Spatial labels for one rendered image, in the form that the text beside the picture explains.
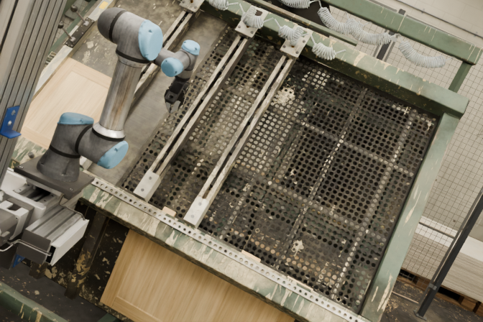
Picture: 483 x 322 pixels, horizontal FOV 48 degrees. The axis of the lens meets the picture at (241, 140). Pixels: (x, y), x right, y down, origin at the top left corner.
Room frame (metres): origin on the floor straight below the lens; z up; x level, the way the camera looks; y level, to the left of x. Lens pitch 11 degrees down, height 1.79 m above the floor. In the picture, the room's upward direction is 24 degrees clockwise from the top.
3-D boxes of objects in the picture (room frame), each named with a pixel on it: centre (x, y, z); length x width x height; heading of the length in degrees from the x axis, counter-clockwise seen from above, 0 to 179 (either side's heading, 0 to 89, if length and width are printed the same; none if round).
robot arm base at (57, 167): (1.86, 0.57, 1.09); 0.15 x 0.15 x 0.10
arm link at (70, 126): (1.86, 0.56, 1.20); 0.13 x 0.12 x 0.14; 77
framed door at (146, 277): (2.40, -0.12, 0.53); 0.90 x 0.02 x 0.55; 79
